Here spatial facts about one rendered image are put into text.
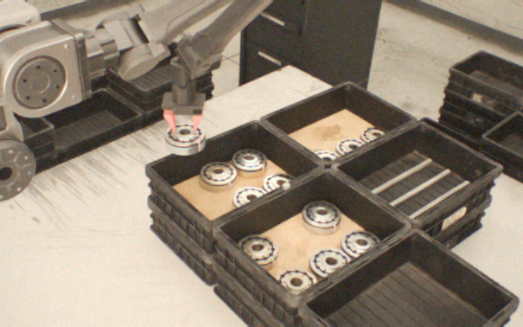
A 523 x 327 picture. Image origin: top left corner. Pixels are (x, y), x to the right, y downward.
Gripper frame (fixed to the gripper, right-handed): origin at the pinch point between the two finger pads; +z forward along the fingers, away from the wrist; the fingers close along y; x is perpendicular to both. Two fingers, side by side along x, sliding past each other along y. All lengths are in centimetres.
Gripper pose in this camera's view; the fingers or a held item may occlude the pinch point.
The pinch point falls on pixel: (184, 130)
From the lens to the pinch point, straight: 166.5
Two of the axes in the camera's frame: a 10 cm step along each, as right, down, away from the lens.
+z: -0.4, 8.1, 5.8
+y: -10.0, -0.3, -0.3
